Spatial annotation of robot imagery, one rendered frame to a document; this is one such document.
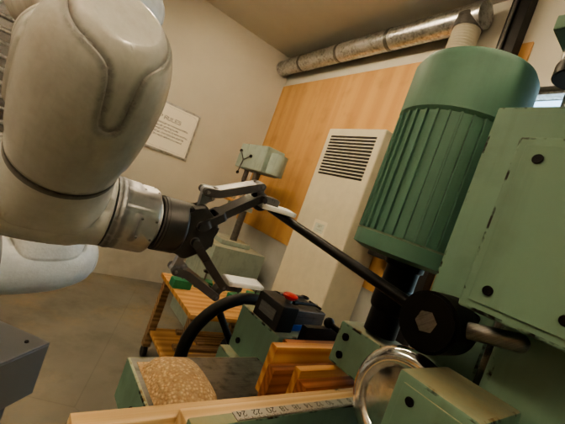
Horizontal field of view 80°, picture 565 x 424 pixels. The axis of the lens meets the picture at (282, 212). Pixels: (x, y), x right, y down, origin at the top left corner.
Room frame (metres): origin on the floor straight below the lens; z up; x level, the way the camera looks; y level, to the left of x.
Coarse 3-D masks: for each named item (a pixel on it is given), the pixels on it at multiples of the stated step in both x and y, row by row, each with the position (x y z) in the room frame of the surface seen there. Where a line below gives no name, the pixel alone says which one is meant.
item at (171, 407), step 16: (208, 400) 0.38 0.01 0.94; (224, 400) 0.39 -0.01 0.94; (240, 400) 0.40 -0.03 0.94; (80, 416) 0.30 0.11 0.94; (96, 416) 0.30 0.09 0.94; (112, 416) 0.31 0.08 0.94; (128, 416) 0.32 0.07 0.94; (144, 416) 0.32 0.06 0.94; (160, 416) 0.33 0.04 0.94; (176, 416) 0.34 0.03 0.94
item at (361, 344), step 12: (348, 324) 0.54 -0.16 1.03; (360, 324) 0.56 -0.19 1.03; (348, 336) 0.53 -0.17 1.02; (360, 336) 0.52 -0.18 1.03; (372, 336) 0.52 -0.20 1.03; (336, 348) 0.55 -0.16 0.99; (348, 348) 0.53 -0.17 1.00; (360, 348) 0.51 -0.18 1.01; (372, 348) 0.50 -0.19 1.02; (336, 360) 0.54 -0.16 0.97; (348, 360) 0.52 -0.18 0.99; (360, 360) 0.51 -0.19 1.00; (348, 372) 0.52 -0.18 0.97
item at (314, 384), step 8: (344, 376) 0.56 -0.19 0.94; (296, 384) 0.49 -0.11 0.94; (304, 384) 0.48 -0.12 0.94; (312, 384) 0.49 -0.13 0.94; (320, 384) 0.50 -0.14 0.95; (328, 384) 0.51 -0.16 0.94; (336, 384) 0.52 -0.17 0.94; (344, 384) 0.53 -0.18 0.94; (352, 384) 0.54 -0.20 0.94; (296, 392) 0.49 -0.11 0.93
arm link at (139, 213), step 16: (128, 192) 0.40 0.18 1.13; (144, 192) 0.42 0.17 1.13; (160, 192) 0.44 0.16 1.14; (128, 208) 0.39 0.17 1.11; (144, 208) 0.40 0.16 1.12; (160, 208) 0.42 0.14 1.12; (112, 224) 0.38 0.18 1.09; (128, 224) 0.39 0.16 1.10; (144, 224) 0.41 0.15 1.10; (160, 224) 0.43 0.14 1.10; (112, 240) 0.39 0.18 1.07; (128, 240) 0.40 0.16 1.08; (144, 240) 0.41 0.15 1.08
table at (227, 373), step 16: (224, 352) 0.66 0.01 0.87; (128, 368) 0.46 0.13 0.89; (208, 368) 0.52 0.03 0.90; (224, 368) 0.54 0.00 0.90; (240, 368) 0.55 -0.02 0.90; (256, 368) 0.57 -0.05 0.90; (128, 384) 0.45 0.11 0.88; (144, 384) 0.43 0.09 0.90; (224, 384) 0.49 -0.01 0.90; (240, 384) 0.51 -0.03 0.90; (128, 400) 0.43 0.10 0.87; (144, 400) 0.40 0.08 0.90
